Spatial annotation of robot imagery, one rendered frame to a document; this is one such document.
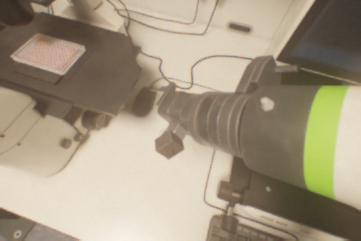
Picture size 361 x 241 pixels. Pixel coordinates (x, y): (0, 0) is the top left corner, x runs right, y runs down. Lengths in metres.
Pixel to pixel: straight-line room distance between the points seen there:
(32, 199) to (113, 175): 0.19
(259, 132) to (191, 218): 0.40
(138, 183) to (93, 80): 0.28
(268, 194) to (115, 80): 0.41
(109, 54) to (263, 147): 0.41
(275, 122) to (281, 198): 0.34
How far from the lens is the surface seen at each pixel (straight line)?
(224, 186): 0.43
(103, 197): 0.56
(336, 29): 0.32
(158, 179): 0.55
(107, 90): 0.43
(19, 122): 0.45
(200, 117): 0.22
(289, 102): 0.17
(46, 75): 0.50
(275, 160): 0.18
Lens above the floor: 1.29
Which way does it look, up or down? 58 degrees down
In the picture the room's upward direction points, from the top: 7 degrees clockwise
